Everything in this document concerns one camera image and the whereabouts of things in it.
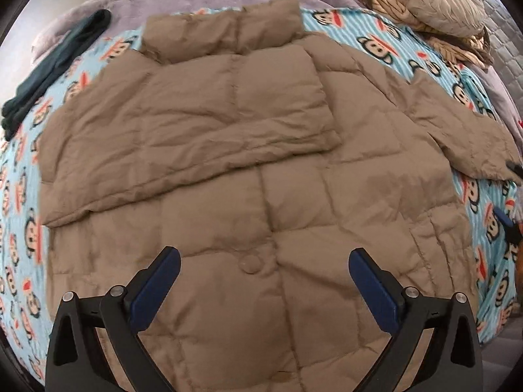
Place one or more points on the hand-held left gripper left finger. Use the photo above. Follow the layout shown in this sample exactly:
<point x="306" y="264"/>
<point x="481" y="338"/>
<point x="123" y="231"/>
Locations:
<point x="157" y="286"/>

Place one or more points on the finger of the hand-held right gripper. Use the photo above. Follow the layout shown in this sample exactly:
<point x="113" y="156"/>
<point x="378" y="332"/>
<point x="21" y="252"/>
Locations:
<point x="503" y="218"/>
<point x="514" y="166"/>

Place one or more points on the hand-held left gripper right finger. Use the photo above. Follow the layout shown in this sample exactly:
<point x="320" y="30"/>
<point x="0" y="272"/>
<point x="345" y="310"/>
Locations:
<point x="374" y="288"/>

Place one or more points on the brown puffer jacket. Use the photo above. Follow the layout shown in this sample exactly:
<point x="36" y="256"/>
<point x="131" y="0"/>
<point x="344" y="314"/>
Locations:
<point x="245" y="130"/>

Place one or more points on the grey quilted bedspread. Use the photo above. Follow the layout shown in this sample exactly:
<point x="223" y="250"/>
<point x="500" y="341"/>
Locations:
<point x="504" y="28"/>

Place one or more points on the blue striped monkey print blanket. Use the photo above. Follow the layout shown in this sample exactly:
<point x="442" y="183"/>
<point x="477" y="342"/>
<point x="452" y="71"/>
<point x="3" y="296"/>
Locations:
<point x="408" y="45"/>

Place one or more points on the round beige pleated pillow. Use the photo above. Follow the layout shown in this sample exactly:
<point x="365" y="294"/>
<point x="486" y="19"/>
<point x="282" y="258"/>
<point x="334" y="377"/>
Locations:
<point x="433" y="0"/>

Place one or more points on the dark green cloth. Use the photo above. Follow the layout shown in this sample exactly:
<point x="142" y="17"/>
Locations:
<point x="53" y="65"/>

